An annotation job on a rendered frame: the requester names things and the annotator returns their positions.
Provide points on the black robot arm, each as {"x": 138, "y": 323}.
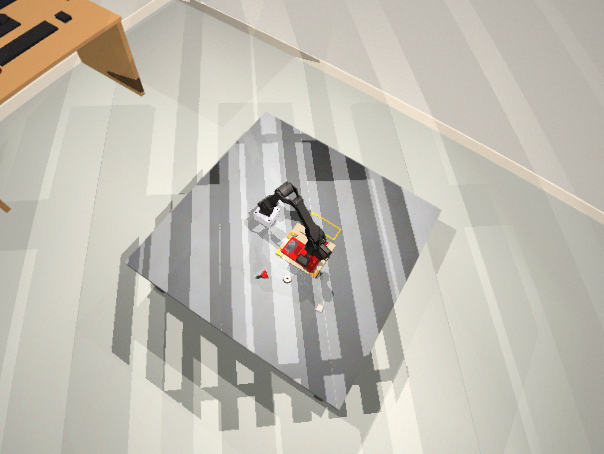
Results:
{"x": 315, "y": 235}

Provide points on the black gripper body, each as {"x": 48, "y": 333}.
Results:
{"x": 303, "y": 259}

